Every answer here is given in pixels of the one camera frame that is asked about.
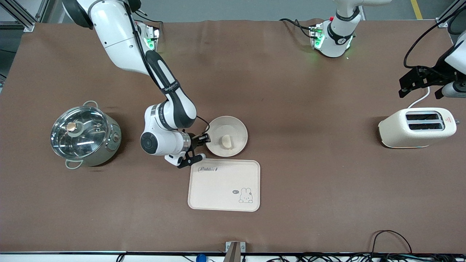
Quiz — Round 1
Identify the round cream plate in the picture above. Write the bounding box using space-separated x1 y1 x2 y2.
205 116 249 158

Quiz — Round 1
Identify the cream rabbit print tray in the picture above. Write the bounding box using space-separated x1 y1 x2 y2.
187 158 261 212

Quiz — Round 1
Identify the cream two-slot toaster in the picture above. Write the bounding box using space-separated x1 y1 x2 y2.
378 107 460 149

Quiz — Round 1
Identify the pale green electric pot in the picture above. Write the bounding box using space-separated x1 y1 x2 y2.
51 100 122 170

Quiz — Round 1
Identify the brown table cover cloth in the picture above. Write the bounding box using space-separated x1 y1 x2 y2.
0 18 466 254

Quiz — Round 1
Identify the glass pot lid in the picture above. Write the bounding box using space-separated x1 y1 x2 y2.
50 106 109 159

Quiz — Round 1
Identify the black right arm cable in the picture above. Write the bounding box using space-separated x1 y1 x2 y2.
124 0 212 136

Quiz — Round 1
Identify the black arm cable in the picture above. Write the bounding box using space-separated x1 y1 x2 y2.
124 0 212 136
403 3 466 70

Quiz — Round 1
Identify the white toaster power cable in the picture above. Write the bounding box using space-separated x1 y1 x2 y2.
407 87 431 109

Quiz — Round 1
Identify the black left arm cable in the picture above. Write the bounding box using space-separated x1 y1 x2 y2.
403 3 466 70

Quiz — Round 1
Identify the aluminium frame profile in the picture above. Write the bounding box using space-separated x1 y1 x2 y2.
436 0 466 28
0 0 52 32

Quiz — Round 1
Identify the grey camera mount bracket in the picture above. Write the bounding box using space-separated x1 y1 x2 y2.
225 241 246 262

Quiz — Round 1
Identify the black right base cable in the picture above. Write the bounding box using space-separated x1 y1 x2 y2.
134 10 163 37

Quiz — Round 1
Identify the black base cable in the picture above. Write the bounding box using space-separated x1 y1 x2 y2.
279 18 314 39
134 10 163 37

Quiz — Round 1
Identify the black left base cable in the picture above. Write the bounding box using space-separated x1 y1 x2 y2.
279 18 314 39

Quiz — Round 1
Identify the black looped table cable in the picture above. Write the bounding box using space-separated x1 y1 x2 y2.
371 230 413 257

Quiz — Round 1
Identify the black cable bundle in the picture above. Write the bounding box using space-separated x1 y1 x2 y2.
266 253 466 262

